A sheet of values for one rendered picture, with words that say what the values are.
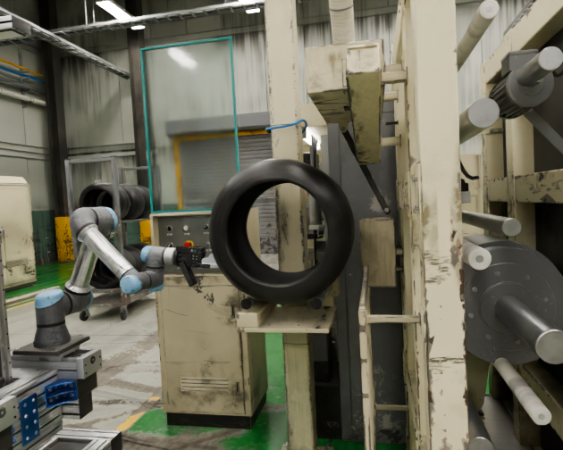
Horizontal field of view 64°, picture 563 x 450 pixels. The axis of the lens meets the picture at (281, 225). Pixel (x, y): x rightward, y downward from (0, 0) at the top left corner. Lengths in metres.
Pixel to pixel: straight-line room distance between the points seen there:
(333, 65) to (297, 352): 1.32
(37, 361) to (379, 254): 1.57
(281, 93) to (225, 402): 1.73
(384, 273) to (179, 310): 1.26
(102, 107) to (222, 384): 11.20
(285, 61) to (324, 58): 0.69
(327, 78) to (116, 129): 11.68
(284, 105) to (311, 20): 9.74
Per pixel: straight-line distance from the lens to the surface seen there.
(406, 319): 1.25
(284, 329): 1.79
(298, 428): 2.36
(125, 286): 1.90
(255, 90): 11.64
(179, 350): 2.77
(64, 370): 2.26
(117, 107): 13.07
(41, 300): 2.23
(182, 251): 1.94
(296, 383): 2.26
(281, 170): 1.69
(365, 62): 1.39
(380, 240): 1.99
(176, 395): 2.88
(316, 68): 1.50
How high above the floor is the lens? 1.30
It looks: 3 degrees down
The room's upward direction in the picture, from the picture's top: 3 degrees counter-clockwise
